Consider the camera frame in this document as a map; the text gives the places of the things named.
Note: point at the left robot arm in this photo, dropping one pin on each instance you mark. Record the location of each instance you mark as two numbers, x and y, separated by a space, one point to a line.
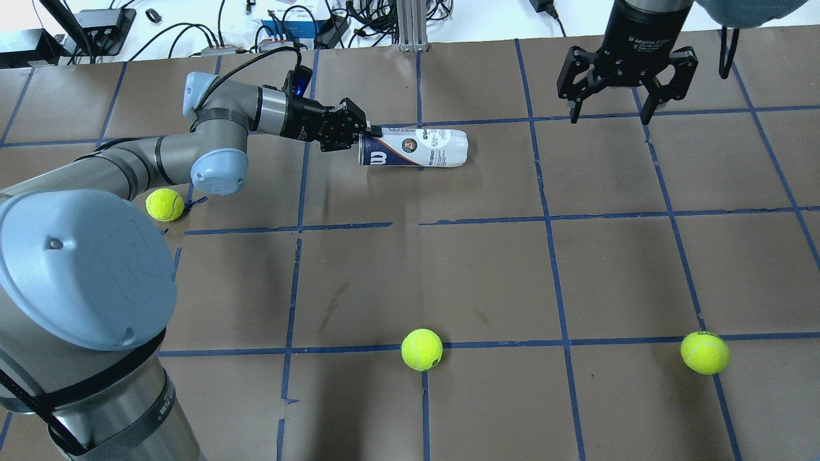
88 282

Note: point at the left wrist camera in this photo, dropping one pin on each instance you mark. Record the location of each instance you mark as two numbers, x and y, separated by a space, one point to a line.
297 81

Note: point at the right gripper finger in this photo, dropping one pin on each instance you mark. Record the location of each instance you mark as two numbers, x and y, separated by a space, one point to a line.
576 96
658 95

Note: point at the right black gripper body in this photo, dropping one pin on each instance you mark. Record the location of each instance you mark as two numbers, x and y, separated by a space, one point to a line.
642 38

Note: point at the tennis ball front left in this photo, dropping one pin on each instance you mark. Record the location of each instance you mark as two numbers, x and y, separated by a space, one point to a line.
164 205

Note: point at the grey connector block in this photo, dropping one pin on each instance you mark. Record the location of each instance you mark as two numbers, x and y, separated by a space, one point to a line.
219 50

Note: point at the Wilson tennis ball can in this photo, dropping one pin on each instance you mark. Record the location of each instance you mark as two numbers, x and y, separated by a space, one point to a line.
433 148

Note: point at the tennis ball at centre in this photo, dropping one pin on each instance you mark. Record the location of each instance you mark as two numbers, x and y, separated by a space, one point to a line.
421 350

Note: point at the tennis ball near base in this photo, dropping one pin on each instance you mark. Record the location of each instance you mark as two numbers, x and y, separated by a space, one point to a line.
705 353

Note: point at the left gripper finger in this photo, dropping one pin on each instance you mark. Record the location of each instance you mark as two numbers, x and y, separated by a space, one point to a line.
373 131

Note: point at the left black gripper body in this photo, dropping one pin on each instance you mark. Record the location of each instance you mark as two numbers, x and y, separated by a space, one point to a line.
302 120

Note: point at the aluminium frame post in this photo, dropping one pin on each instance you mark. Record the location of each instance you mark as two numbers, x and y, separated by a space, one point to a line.
412 26

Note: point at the white blue box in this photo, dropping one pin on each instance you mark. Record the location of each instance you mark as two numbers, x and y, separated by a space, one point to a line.
297 19

